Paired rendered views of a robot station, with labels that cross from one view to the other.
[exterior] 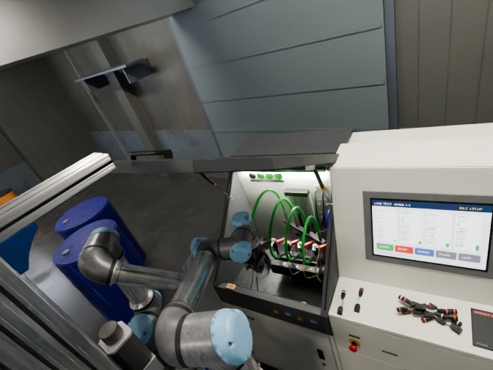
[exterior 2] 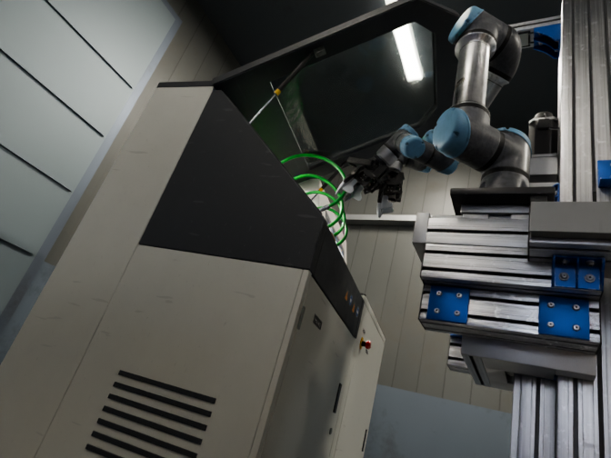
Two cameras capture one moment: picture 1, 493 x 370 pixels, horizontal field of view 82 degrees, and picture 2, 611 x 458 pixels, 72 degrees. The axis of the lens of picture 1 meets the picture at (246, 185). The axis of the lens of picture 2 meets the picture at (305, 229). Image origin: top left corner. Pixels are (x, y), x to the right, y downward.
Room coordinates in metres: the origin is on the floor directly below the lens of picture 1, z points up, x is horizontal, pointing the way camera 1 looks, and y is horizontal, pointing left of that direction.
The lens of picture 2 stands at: (1.53, 1.39, 0.43)
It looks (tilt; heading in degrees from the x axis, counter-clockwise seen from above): 25 degrees up; 255
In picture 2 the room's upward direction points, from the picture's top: 17 degrees clockwise
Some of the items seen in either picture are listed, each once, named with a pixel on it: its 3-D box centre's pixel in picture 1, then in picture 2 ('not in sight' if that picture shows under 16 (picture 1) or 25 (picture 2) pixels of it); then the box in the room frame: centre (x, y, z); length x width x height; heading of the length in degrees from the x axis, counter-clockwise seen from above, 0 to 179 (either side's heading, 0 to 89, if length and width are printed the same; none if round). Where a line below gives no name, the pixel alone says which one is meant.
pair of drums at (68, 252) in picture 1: (106, 255); not in sight; (2.63, 1.72, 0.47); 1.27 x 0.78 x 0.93; 36
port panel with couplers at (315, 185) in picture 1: (326, 203); not in sight; (1.26, -0.39, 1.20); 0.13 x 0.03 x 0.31; 51
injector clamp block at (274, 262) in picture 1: (301, 270); not in sight; (1.13, -0.13, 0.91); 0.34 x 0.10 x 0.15; 51
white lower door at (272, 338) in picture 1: (285, 348); (309, 422); (1.01, 0.12, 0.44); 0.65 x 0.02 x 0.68; 51
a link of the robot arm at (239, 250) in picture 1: (237, 246); (420, 159); (0.80, 0.11, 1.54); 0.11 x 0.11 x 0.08; 74
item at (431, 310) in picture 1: (428, 311); not in sight; (0.63, -0.52, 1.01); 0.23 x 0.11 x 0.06; 51
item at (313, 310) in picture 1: (268, 305); (336, 288); (1.02, 0.11, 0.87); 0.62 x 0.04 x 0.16; 51
